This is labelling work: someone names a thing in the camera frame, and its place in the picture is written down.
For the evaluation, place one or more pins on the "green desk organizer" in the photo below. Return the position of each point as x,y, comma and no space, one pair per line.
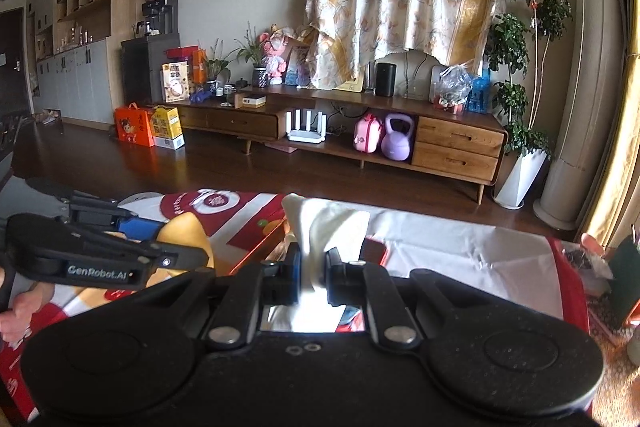
627,282

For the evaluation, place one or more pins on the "small beige box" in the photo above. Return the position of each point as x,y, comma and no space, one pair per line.
250,100

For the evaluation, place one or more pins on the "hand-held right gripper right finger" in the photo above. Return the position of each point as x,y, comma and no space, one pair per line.
340,279

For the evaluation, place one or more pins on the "black low cabinet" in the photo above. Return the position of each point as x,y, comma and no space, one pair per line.
142,67

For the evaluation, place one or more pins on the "person's left hand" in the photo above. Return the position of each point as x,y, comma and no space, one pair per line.
27,312

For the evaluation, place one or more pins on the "pink doll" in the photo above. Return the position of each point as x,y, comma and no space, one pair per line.
275,62

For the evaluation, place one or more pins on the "cream shell-shaped cushion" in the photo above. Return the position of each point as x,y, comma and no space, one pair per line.
415,72

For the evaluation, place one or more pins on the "red flat box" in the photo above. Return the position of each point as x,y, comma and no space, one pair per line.
181,53

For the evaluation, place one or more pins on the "wooden TV cabinet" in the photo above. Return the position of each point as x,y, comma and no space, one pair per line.
455,139

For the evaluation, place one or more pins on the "tall potted grass plant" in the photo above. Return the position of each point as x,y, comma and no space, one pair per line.
257,74

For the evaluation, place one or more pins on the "printed red white tablecloth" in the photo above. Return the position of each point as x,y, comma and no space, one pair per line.
450,252

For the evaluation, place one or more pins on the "wooden wall cabinet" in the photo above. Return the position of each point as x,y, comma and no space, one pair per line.
80,72

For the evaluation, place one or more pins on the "potted tree in white planter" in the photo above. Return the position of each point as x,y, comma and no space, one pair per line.
522,179

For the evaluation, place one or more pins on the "orange tall box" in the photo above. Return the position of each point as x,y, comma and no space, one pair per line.
199,67

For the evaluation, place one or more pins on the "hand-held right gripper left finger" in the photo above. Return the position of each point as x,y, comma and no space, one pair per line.
292,274

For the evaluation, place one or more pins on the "dark wooden door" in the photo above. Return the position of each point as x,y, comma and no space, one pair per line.
11,57

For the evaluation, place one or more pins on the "white standing air conditioner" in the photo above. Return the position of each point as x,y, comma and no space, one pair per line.
585,82

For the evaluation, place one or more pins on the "orange gift box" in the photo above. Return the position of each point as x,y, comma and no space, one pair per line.
134,127

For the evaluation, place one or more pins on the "pastel picture frame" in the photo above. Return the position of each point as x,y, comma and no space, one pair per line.
298,67

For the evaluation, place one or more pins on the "white router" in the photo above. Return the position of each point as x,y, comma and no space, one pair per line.
306,137

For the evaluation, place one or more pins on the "black coffee machine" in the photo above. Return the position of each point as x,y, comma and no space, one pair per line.
162,14

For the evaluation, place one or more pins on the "yellow white carton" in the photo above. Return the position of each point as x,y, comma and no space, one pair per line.
167,124

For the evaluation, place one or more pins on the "pink flat box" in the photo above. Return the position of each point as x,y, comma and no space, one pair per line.
281,147

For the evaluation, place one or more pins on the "blue toy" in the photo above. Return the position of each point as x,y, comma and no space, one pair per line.
201,96

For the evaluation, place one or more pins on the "purple kettlebell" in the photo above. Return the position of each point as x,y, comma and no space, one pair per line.
397,147

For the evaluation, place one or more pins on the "black cylinder speaker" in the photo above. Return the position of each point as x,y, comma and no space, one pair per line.
385,79

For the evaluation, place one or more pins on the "yellow curtain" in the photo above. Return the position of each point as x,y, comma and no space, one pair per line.
620,157

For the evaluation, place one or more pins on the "printed beige gift bag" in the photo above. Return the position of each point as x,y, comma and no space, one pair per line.
176,84

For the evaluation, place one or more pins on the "small potted grass plant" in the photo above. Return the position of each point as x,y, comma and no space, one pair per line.
216,69

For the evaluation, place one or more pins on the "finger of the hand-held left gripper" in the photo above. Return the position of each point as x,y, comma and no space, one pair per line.
185,258
137,226

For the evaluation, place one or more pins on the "pink toy suitcase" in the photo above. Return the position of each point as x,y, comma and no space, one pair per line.
367,137

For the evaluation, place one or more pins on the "clear plastic bag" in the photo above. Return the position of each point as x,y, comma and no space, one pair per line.
452,82

